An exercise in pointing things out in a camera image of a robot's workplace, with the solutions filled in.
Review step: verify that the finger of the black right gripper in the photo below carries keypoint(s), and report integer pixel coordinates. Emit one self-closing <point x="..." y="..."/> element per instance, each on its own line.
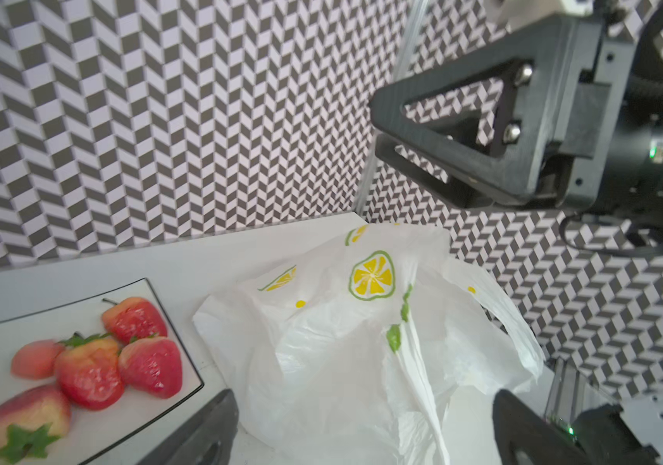
<point x="478" y="117"/>
<point x="451" y="191"/>

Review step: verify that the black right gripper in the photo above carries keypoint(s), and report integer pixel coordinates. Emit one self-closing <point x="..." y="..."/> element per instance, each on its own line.
<point x="602" y="126"/>

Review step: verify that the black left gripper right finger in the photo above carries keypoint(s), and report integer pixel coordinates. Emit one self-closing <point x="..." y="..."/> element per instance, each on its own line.
<point x="522" y="437"/>

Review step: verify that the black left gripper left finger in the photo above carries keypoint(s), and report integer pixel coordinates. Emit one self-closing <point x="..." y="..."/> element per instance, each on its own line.
<point x="206" y="438"/>

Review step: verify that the red fake apple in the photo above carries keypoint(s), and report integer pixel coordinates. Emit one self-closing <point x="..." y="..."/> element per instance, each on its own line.
<point x="134" y="319"/>

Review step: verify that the white plastic bag lemon print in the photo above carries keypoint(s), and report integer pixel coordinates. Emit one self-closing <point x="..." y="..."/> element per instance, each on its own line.
<point x="350" y="353"/>

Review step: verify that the large red fake strawberry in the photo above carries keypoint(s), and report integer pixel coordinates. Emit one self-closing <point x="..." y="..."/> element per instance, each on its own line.
<point x="32" y="421"/>

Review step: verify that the small pink fake peach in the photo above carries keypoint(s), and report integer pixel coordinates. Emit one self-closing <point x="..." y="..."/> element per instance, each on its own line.
<point x="35" y="361"/>

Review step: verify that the white square plate black rim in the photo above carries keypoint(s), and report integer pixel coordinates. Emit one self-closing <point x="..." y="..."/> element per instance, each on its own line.
<point x="93" y="433"/>

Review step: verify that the aluminium corner post right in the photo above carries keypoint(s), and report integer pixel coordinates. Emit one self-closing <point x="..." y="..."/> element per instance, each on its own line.
<point x="385" y="105"/>

